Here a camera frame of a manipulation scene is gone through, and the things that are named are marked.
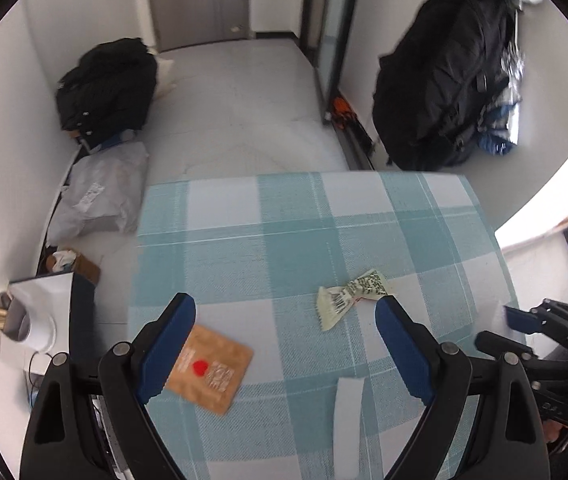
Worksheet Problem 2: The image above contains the cream barcode candy wrapper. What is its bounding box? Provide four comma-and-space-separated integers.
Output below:
316, 269, 391, 332

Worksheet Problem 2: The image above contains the brown paper sachet red dot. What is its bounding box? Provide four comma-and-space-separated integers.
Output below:
165, 324, 254, 416

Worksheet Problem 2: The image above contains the white paper strip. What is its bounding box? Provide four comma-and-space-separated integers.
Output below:
333, 378, 364, 479

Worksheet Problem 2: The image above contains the brown cardboard box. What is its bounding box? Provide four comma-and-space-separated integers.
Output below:
45, 248, 101, 286

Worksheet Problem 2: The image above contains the teal checked tablecloth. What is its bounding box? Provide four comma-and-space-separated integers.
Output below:
129, 171, 516, 479

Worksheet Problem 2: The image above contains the grey plastic mailer bag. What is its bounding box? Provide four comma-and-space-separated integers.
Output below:
46, 142, 148, 246

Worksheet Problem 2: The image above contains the orange black tool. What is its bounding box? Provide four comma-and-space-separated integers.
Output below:
331, 96, 358, 130

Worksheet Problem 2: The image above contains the black hanging backpack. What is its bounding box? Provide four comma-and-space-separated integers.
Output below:
372, 0, 514, 171

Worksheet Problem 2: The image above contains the black bag on floor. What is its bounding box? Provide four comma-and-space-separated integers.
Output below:
55, 38, 158, 145

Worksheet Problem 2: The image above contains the cream tote bag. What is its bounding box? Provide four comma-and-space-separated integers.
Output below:
154, 56, 174, 100

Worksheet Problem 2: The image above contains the grey door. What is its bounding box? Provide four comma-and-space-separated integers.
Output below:
150, 0, 249, 51

